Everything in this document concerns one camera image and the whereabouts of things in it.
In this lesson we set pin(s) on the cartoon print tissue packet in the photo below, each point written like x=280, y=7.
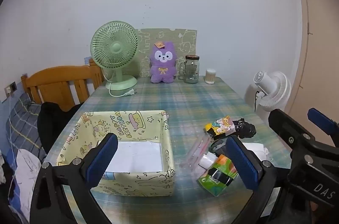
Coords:
x=222, y=127

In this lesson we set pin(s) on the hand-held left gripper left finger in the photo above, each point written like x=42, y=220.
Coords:
x=102, y=161

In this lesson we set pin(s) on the blue plaid bedding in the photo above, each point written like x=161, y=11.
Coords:
x=23, y=123

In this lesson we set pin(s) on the wooden chair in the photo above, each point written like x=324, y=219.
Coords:
x=61, y=75

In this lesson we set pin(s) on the white standing fan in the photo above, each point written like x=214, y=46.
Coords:
x=275, y=97

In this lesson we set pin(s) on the purple plush toy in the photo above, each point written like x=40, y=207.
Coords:
x=163, y=70

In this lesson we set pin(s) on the dark grey bundle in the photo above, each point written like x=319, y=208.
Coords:
x=218, y=146

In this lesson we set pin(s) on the wall socket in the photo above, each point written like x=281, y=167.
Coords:
x=11, y=87

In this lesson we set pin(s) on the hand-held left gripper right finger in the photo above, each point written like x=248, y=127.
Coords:
x=242, y=163

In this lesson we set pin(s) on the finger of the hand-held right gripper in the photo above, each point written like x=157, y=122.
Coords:
x=286, y=124
x=321, y=118

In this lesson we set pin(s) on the green printed backing board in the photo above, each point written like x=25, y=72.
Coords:
x=169, y=36

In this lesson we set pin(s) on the plaid tablecloth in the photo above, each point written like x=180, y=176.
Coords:
x=172, y=105

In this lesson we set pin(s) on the white roll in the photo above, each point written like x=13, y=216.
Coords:
x=208, y=159

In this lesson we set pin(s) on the clear plastic bag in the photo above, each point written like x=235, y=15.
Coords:
x=197, y=150

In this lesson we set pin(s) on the green desk fan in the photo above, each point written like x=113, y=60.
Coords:
x=114, y=48

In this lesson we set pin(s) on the white plastic bag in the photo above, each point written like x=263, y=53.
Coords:
x=255, y=148

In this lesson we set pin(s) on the cotton swab container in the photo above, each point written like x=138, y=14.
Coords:
x=210, y=77

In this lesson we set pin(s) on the beige door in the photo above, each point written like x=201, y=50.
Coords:
x=317, y=41

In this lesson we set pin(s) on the black plastic bag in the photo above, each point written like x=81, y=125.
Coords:
x=245, y=128

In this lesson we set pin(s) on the black clothing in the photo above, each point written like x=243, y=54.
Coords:
x=53, y=120

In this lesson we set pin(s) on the yellow printed storage box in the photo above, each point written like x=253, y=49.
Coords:
x=137, y=122

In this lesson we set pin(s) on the white cloth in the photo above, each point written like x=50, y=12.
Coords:
x=26, y=168

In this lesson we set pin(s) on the glass jar mug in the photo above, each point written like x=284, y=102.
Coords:
x=191, y=70

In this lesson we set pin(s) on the green tissue packet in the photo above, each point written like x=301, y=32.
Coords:
x=217, y=176

